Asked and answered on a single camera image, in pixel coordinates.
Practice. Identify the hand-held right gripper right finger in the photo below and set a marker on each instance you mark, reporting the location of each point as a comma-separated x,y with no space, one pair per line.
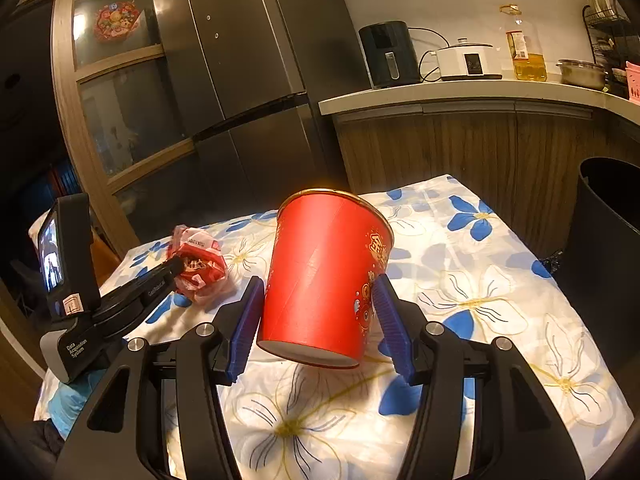
392,325

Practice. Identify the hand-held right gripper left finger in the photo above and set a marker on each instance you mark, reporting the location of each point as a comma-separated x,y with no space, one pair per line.
247,320

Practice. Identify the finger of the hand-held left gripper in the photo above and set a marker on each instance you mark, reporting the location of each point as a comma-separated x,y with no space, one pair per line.
135,295

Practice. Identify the red snack wrapper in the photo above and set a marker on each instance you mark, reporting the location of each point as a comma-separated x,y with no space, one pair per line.
200,265

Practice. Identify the red paper cup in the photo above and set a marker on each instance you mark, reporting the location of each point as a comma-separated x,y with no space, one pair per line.
315,280

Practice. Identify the black trash bin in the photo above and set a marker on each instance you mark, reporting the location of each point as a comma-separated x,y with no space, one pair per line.
610,235

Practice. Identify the blue floral tablecloth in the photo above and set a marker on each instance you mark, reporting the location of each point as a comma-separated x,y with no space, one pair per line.
500,335

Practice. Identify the wooden framed glass door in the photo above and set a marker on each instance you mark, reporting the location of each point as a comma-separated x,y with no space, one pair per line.
125,125

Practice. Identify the kitchen counter with wooden cabinets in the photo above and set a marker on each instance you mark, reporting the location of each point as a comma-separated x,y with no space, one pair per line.
450,135

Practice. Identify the red round door decoration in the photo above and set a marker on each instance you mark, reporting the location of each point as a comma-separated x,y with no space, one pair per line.
116,22

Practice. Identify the dark steel refrigerator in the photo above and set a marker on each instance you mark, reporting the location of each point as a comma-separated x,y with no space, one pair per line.
250,60

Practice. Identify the black air fryer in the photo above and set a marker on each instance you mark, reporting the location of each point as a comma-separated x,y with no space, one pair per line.
387,55

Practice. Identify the white electric cooker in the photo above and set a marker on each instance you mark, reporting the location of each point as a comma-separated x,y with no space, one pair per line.
470,62

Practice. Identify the cooking oil bottle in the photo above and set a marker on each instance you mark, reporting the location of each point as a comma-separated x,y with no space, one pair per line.
527,60

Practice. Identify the steel bowl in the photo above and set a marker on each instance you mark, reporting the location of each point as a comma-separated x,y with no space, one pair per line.
582,76

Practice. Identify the pink utensil holder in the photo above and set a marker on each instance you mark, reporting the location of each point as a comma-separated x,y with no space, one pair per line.
634,80

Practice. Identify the black dish rack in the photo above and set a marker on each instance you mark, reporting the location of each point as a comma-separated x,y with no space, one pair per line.
607,40

